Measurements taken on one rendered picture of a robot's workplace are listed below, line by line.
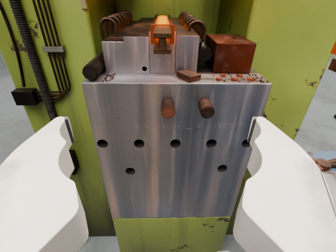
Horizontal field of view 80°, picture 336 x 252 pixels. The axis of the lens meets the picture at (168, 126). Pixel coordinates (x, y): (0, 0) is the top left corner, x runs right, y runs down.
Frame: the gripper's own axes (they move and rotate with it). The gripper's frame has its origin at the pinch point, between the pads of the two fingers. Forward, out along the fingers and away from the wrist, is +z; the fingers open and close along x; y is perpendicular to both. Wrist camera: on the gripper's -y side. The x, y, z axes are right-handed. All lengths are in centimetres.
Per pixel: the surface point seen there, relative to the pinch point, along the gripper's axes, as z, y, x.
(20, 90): 45, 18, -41
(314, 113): 180, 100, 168
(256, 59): 48, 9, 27
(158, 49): 22.9, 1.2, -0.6
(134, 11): 82, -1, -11
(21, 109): 187, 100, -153
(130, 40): 33.6, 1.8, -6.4
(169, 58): 33.6, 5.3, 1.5
